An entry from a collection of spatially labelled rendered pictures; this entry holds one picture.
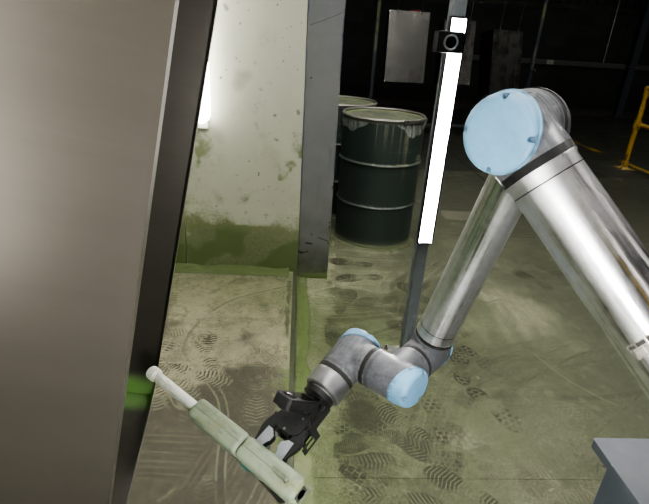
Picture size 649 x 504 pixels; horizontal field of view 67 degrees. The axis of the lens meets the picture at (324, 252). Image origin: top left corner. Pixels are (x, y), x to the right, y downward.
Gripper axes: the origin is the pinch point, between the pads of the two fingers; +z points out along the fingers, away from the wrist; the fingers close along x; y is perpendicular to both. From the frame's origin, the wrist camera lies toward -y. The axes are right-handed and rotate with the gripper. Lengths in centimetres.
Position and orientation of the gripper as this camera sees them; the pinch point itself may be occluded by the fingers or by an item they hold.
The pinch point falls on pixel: (255, 467)
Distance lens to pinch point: 105.9
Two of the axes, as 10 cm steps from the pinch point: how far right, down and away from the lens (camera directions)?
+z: -6.1, 6.4, -4.8
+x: -7.6, -3.1, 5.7
